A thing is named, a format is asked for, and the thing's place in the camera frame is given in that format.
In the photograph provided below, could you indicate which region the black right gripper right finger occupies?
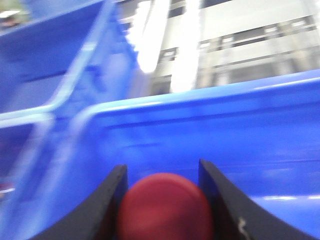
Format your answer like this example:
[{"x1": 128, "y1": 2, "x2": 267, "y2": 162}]
[{"x1": 198, "y1": 159, "x2": 313, "y2": 240}]

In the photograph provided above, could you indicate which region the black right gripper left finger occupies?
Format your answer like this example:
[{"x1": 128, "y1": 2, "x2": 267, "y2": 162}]
[{"x1": 32, "y1": 164, "x2": 128, "y2": 240}]

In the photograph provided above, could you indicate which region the red mushroom push button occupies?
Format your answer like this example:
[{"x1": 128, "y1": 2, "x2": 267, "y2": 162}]
[{"x1": 116, "y1": 173, "x2": 215, "y2": 240}]

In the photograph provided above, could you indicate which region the right blue plastic bin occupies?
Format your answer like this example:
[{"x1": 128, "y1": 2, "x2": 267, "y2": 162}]
[{"x1": 33, "y1": 69, "x2": 320, "y2": 239}]

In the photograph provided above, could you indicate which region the blue plastic bin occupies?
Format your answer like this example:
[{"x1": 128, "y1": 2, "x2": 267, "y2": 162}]
[
  {"x1": 0, "y1": 0, "x2": 137, "y2": 240},
  {"x1": 33, "y1": 69, "x2": 320, "y2": 239}
]

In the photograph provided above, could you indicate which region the left blue plastic bin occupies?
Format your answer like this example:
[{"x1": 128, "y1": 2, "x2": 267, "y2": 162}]
[{"x1": 0, "y1": 0, "x2": 137, "y2": 240}]

